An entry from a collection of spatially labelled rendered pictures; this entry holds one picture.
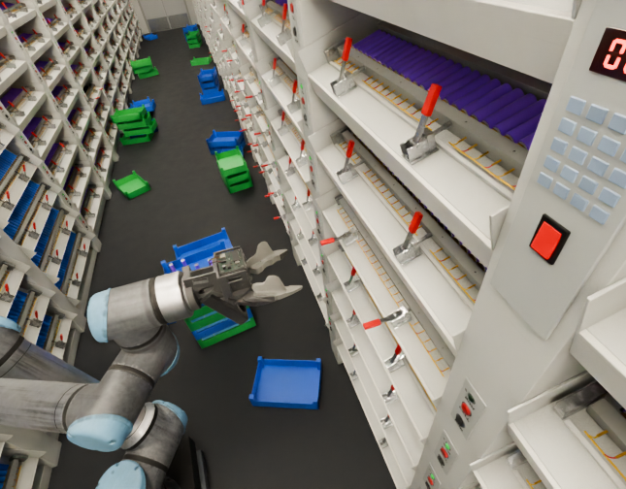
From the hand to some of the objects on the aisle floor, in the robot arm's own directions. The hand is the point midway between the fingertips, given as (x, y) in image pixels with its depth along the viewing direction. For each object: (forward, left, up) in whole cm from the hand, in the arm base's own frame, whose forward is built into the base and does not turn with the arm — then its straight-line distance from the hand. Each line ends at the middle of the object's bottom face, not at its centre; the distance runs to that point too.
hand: (291, 271), depth 71 cm
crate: (-30, +79, -102) cm, 133 cm away
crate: (-9, +32, -104) cm, 109 cm away
